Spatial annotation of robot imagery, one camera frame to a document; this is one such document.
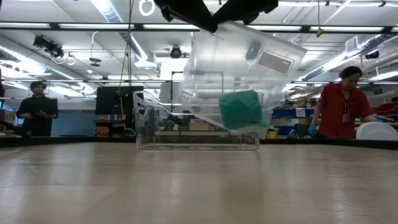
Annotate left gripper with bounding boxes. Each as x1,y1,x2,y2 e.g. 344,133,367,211
154,0,219,34

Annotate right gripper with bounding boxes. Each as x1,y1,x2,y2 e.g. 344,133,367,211
212,0,279,26

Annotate clear plastic zip bag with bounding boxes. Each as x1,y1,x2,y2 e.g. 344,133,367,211
179,21,308,140

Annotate teal bandage roll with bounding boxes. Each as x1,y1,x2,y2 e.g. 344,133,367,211
218,90,269,130

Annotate blue storage bins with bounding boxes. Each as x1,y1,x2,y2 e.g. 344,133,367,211
272,107,315,136

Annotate white air vent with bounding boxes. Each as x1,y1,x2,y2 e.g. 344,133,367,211
345,35,360,54

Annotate black monitor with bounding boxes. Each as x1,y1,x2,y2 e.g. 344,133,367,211
95,86,145,115

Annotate clear plastic tray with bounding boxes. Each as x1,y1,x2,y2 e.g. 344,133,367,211
132,90,261,151

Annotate person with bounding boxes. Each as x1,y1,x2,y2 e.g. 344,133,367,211
307,65,379,139
16,80,59,137

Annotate black ceiling device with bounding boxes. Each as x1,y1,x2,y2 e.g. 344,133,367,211
32,34,65,59

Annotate red boxes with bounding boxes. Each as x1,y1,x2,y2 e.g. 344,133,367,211
94,116,110,138

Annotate red bin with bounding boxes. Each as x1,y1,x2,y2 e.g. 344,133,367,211
371,102,398,116

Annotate white round lid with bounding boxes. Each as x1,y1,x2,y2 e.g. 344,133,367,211
356,121,398,141

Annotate white ring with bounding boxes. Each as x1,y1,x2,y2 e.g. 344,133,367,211
138,0,156,17

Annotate hanging black cable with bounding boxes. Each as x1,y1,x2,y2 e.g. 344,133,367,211
118,0,134,128

